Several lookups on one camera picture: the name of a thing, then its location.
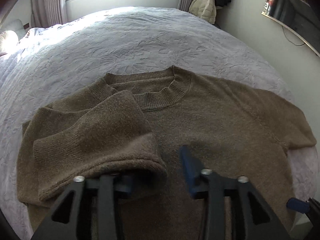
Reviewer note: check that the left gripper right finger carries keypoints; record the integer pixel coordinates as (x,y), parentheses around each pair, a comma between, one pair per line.
(232,207)

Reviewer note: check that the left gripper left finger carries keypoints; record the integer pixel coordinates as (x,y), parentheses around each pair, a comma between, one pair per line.
(87,207)

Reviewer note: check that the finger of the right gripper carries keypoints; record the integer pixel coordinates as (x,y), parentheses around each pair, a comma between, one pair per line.
(298,205)

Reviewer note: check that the brown knit sweater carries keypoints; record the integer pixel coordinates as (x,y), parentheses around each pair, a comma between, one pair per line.
(136,124)

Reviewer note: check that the lavender embossed bed cover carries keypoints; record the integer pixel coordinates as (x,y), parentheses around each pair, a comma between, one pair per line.
(50,64)

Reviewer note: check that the cream pillow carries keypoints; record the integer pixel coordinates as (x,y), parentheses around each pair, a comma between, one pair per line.
(8,41)

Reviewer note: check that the grey tufted headboard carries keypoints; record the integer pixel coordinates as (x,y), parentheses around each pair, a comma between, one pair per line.
(16,26)

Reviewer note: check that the cream puffer jacket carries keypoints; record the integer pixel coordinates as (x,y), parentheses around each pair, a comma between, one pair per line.
(203,9)

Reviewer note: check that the wall mounted television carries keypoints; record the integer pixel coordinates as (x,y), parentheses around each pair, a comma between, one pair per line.
(297,17)

